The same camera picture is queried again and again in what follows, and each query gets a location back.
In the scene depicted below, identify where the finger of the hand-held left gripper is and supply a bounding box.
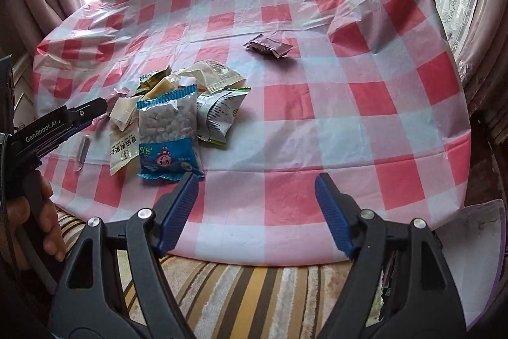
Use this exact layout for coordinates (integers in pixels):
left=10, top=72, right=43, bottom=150
left=37, top=98, right=109, bottom=159

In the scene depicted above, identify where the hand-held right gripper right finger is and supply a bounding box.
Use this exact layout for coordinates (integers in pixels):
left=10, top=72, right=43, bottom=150
left=315, top=172, right=477, bottom=339

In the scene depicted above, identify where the blue packet of white candies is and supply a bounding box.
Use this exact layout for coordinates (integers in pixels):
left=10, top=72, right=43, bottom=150
left=136, top=84, right=206, bottom=181

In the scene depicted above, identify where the person's left hand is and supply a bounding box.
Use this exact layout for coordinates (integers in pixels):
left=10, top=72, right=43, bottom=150
left=0, top=176, right=67, bottom=264

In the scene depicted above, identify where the green pea snack packet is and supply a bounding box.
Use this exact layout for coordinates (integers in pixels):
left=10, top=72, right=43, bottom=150
left=137, top=71, right=172, bottom=95

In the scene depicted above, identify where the white packet with green print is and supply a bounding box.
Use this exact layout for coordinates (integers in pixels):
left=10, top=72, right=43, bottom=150
left=109, top=125, right=141, bottom=177

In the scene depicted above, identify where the small clear wrapped stick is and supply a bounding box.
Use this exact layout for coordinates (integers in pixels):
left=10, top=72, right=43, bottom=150
left=75, top=136, right=91, bottom=170

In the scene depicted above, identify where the maroon snack packet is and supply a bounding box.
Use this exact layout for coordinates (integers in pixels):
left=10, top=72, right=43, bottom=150
left=243, top=34, right=293, bottom=59

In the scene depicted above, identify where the clear packet of yellow crackers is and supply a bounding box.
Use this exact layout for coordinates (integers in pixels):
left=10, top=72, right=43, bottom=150
left=143, top=75, right=187, bottom=101

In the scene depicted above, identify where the small cream snack packet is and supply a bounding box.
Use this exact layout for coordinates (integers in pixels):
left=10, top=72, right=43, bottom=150
left=109, top=95, right=139, bottom=132

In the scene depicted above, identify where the white packet with black print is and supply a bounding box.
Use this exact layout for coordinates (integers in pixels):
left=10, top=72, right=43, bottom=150
left=196, top=89, right=251, bottom=144

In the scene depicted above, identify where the patterned beige curtain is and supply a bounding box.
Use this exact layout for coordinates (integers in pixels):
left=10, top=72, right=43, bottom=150
left=452, top=0, right=508, bottom=149

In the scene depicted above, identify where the large cream snack packet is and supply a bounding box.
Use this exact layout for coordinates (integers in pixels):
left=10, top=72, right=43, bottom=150
left=177, top=60, right=251, bottom=93

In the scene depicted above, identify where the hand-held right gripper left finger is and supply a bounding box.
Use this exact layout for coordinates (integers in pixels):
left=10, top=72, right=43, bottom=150
left=48, top=172, right=200, bottom=339

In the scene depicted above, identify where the red white checkered tablecloth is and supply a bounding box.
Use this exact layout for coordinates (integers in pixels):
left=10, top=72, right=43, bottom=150
left=34, top=0, right=473, bottom=268

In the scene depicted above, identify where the striped cloth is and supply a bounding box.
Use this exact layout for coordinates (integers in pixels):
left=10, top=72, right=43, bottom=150
left=56, top=204, right=390, bottom=339

